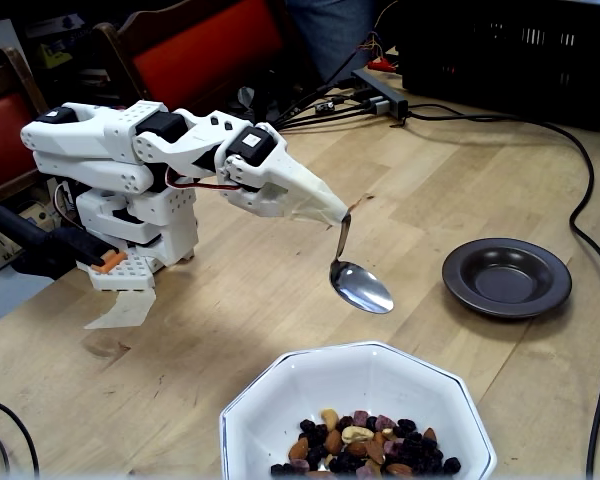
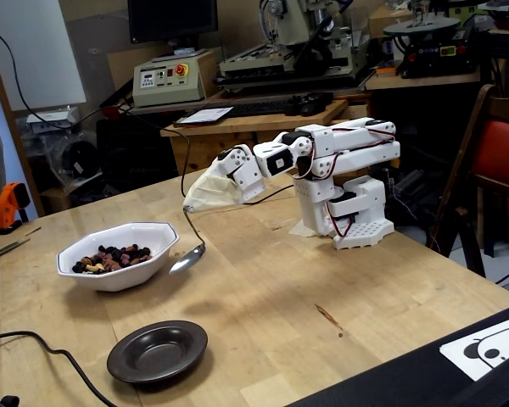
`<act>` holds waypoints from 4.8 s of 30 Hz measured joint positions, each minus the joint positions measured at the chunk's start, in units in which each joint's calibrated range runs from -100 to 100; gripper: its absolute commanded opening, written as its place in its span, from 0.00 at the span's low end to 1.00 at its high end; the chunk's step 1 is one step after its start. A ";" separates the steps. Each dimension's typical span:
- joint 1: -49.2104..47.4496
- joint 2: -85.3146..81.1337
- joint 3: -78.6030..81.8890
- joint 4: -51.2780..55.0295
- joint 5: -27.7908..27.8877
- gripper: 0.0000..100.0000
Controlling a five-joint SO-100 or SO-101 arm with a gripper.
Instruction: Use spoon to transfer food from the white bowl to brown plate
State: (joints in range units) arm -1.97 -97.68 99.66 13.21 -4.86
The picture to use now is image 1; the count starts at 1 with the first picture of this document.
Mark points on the trail mix pile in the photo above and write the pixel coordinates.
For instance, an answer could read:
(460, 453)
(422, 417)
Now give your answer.
(375, 445)

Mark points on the translucent tape sheet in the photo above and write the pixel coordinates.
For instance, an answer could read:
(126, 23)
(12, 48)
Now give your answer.
(125, 310)

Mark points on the person in blue jeans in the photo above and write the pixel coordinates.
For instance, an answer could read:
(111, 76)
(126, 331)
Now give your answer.
(330, 30)

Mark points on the black plastic crate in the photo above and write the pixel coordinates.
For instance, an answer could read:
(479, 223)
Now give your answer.
(505, 60)

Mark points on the wooden chair red cushion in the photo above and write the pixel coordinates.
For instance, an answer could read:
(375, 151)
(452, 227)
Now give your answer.
(5, 135)
(205, 50)

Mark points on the white octagonal bowl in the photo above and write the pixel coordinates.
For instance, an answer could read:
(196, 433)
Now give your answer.
(370, 375)

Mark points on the white printed carton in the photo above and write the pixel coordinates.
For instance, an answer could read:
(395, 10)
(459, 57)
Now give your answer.
(0, 255)

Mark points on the brown plate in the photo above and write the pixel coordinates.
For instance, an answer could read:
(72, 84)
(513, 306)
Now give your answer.
(505, 280)

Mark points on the grey usb hub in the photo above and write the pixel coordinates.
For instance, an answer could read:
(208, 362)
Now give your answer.
(380, 87)

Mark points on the metal spoon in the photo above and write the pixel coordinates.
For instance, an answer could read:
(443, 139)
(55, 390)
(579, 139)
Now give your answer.
(362, 290)

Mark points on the black clamp orange pad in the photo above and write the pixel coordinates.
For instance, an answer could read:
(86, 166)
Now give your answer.
(45, 245)

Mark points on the beige masking tape wrap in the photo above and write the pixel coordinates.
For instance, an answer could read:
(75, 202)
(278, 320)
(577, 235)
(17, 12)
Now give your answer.
(320, 200)

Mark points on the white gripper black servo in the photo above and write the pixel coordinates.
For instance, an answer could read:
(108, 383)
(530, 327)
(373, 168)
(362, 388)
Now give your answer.
(286, 167)

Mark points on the yellow green box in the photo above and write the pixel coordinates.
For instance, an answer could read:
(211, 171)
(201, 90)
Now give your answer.
(55, 55)

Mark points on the red alligator clips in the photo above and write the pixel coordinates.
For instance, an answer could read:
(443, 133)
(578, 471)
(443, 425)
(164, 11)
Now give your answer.
(380, 63)

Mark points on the small circuit board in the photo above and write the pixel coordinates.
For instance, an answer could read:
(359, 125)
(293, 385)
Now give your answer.
(325, 107)

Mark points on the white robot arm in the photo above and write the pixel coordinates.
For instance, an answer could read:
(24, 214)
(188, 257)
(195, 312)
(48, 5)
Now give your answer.
(105, 130)

